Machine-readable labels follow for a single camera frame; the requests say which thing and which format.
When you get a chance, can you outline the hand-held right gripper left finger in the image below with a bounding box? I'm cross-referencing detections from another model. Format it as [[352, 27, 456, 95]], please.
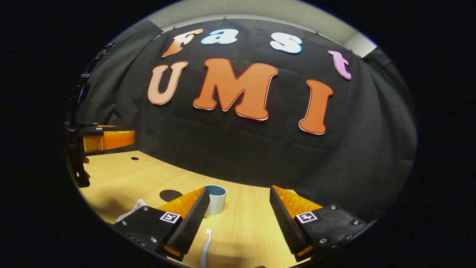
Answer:
[[113, 186, 211, 262]]

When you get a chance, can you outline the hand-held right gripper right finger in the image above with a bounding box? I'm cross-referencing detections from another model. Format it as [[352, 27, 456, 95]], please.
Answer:
[[269, 185, 369, 263]]

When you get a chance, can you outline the white toothbrush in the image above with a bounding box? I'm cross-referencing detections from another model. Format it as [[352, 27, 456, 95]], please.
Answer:
[[200, 229, 212, 268]]

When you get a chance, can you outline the blue-grey cup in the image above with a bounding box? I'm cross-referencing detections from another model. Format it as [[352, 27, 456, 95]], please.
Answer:
[[205, 185, 227, 215]]

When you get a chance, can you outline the dark round coaster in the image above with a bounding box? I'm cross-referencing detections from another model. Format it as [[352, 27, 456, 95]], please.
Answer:
[[159, 189, 183, 202]]

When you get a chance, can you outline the white toothpaste tube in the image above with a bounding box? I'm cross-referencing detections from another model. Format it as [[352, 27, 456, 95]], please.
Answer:
[[116, 199, 148, 222]]

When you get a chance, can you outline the wooden desktop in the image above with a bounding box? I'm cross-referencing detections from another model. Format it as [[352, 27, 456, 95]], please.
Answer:
[[76, 150, 324, 268]]

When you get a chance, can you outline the black backdrop cloth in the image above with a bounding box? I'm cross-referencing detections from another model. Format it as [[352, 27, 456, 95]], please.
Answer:
[[69, 18, 418, 224]]

